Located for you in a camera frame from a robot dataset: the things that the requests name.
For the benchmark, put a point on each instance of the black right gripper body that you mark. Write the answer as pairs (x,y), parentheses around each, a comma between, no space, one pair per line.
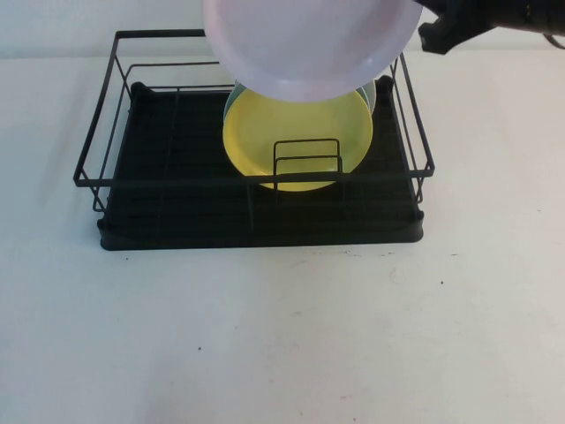
(485,15)

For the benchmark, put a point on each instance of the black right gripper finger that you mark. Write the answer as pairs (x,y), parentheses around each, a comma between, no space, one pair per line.
(434,37)
(428,5)

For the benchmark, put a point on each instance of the pink plate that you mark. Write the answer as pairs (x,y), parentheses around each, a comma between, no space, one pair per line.
(309,40)

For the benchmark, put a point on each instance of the yellow plate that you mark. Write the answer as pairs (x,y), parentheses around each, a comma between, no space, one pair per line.
(300,123)

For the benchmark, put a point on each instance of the teal blue plate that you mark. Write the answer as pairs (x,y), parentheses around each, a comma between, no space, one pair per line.
(229,99)

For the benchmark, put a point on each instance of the black plastic drip tray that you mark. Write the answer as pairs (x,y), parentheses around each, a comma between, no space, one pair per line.
(185,141)

